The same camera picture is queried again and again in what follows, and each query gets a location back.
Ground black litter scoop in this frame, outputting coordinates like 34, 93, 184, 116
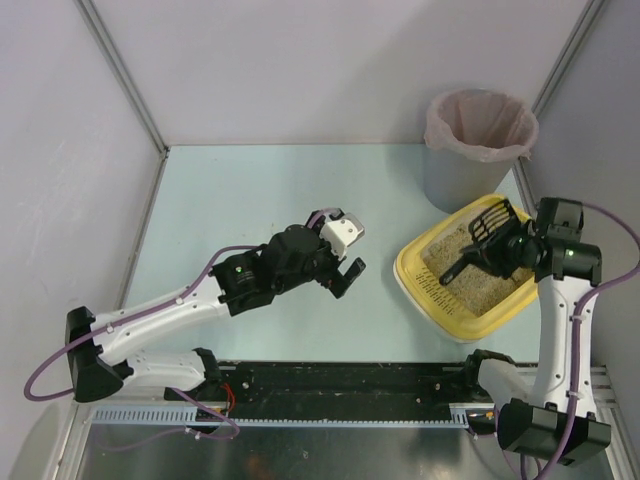
439, 199, 522, 286

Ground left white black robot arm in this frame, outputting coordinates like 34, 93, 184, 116
65, 216, 366, 403

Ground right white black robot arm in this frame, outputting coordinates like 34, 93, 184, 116
463, 197, 611, 475

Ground beige cat litter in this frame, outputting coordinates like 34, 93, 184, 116
423, 224, 531, 316

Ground yellow litter box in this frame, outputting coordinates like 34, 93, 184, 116
393, 194, 537, 343

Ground grey trash bin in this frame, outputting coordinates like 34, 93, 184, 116
424, 145, 527, 213

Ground pink bin liner bag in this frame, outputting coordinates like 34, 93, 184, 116
424, 89, 539, 163

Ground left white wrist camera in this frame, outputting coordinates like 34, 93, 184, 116
319, 213, 365, 261

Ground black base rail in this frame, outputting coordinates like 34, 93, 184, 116
186, 361, 490, 423

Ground grey slotted cable duct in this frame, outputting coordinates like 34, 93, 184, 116
89, 402, 496, 430

